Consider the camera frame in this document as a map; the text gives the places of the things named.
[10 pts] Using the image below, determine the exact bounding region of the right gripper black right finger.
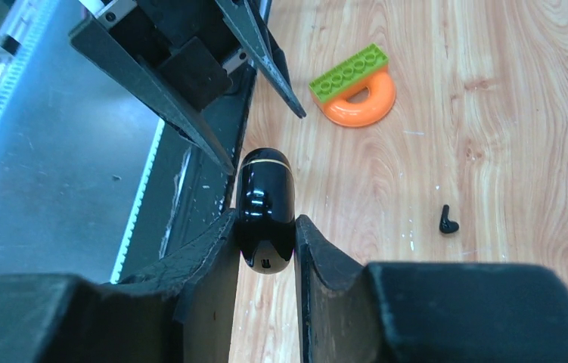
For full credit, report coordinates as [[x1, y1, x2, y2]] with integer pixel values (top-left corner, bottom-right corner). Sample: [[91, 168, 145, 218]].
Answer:
[[295, 215, 568, 362]]

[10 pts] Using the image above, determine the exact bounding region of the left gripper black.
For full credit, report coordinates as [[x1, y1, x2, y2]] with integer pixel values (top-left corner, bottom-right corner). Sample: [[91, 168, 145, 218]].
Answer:
[[70, 1, 306, 175]]

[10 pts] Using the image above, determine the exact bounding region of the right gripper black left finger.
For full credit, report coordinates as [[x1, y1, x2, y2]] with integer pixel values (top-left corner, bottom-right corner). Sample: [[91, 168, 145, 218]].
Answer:
[[0, 209, 238, 362]]

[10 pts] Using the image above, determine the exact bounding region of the orange green toy block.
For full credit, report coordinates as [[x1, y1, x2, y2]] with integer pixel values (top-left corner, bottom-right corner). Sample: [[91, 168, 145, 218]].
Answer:
[[309, 43, 396, 128]]

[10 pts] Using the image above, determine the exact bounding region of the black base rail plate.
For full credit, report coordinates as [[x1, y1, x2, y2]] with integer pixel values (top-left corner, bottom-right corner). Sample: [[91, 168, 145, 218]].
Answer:
[[110, 64, 256, 284]]

